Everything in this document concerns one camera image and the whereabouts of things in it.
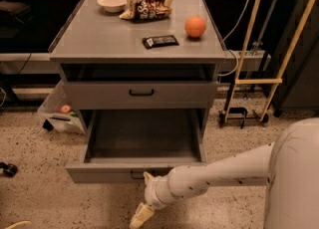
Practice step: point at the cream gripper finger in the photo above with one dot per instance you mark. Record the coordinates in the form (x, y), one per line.
(143, 213)

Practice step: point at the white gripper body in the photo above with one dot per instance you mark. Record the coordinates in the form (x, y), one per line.
(156, 191)

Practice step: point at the grey drawer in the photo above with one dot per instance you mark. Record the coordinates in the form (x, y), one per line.
(124, 144)
(140, 95)

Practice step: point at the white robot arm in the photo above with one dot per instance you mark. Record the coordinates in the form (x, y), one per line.
(287, 167)

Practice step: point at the grey drawer cabinet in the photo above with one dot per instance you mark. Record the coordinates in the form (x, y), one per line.
(97, 47)

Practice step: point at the red apple in bin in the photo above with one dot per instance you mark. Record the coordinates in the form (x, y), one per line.
(65, 109)

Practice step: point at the clear plastic bin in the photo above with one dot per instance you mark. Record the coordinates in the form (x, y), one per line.
(50, 111)

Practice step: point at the black caster wheel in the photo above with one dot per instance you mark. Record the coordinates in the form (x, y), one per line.
(8, 169)

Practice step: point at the black snack bar wrapper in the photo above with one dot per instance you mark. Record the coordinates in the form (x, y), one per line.
(159, 41)

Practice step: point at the orange fruit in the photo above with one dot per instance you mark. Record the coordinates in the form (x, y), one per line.
(195, 26)

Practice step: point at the brown chip bag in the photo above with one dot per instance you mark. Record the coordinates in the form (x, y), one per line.
(147, 9)

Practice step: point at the white ceramic bowl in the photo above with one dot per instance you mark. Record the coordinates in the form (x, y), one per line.
(112, 6)

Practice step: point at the black bag on shelf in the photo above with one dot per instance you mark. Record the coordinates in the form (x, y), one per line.
(13, 11)

